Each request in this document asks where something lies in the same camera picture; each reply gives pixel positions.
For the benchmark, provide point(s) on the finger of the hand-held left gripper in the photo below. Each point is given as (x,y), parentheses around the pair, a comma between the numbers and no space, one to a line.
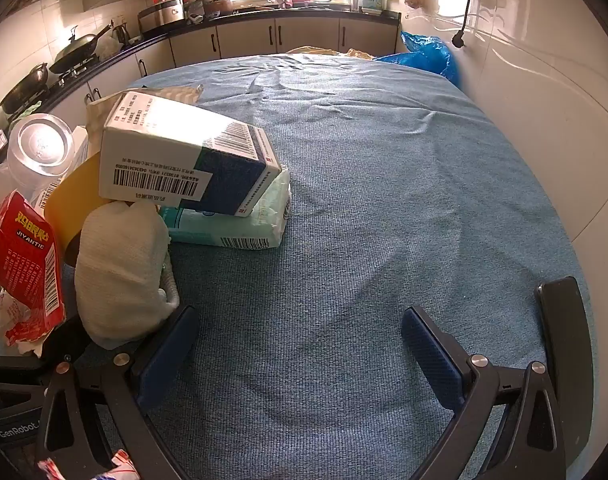
(66,340)

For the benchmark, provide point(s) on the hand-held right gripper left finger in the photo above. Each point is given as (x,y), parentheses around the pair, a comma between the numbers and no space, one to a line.
(164,355)

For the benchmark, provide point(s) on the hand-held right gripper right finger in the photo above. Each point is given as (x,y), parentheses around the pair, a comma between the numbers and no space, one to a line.
(429,360)

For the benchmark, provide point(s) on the white cloth ball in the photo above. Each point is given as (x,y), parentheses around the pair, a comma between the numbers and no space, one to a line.
(119,270)

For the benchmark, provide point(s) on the red snack packet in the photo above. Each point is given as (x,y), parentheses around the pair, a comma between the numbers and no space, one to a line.
(24,260)

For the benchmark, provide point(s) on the teal tissue packet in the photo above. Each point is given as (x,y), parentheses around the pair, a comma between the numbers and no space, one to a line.
(254,220)

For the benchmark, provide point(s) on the blue tablecloth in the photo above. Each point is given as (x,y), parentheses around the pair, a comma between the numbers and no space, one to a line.
(359,185)

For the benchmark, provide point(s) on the translucent plastic bottle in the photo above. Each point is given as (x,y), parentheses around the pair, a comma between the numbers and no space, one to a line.
(39,145)

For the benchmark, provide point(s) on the white medicine box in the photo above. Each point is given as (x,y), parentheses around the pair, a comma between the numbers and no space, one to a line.
(159,150)

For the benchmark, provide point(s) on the green cloth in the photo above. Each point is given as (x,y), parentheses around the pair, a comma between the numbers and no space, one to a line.
(29,109)

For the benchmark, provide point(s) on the black wok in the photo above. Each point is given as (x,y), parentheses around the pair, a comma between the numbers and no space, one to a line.
(24,87)

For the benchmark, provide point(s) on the gas stove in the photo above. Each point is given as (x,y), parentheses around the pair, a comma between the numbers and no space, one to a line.
(69,77)

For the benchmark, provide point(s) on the blue plastic bag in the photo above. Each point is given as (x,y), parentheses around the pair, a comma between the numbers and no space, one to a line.
(429,55)

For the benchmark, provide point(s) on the yellow plastic bag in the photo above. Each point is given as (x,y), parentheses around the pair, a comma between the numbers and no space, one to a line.
(356,54)

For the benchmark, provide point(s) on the silver cooker pot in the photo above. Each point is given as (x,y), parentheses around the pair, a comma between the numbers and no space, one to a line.
(159,17)

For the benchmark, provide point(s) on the grey base cabinets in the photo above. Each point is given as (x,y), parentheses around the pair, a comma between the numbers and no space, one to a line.
(304,35)

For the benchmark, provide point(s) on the small steel pot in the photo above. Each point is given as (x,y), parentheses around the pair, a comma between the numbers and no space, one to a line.
(214,7)

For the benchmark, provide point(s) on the black kitchen countertop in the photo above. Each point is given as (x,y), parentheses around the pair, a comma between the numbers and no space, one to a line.
(264,14)

